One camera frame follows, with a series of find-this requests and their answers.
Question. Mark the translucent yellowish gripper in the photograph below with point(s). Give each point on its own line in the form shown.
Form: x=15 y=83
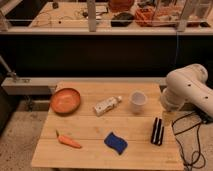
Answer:
x=167 y=118

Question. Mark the orange pepper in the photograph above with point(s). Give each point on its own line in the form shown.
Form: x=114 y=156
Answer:
x=67 y=141

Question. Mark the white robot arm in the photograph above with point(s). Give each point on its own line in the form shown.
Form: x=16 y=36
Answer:
x=188 y=84

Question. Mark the white cup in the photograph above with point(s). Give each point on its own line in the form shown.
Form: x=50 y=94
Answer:
x=137 y=100

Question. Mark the blue sponge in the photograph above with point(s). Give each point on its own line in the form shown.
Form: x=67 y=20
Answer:
x=116 y=143

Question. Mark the white plastic bottle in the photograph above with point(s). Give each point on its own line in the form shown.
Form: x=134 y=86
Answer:
x=105 y=105

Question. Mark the orange crate in background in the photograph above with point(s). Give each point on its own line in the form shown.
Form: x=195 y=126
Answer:
x=150 y=17

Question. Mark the black object on bench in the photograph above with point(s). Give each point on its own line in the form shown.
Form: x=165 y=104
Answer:
x=122 y=19

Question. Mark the white vertical post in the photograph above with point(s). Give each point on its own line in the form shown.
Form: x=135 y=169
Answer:
x=91 y=15

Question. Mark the metal clamp bracket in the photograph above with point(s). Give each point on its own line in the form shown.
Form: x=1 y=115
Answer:
x=12 y=74

